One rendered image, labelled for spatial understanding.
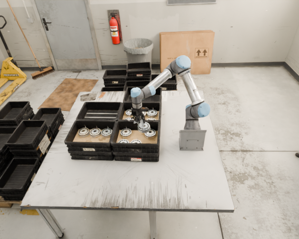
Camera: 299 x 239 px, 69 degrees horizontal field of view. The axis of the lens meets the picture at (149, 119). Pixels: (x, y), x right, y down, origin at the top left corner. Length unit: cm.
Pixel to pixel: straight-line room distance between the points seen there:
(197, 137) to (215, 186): 43
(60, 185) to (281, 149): 271
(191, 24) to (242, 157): 275
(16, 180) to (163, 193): 168
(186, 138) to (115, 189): 73
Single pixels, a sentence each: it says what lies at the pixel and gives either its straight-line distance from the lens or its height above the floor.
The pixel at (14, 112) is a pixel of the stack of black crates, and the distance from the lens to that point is 347.
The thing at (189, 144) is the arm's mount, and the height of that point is 78.
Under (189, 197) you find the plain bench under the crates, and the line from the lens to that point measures 178.
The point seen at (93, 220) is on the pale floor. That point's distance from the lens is 255.
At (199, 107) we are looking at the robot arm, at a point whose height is 114.
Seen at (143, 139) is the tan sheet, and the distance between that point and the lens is 197.
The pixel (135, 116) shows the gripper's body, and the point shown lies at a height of 115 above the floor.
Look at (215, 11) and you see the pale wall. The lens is 470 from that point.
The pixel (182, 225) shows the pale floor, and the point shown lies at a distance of 245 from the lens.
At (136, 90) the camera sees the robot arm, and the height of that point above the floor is 136.
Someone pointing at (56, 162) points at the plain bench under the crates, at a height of 70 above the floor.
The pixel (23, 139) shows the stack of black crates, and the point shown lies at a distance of 292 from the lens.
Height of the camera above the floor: 221
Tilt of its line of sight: 39 degrees down
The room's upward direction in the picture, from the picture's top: 3 degrees counter-clockwise
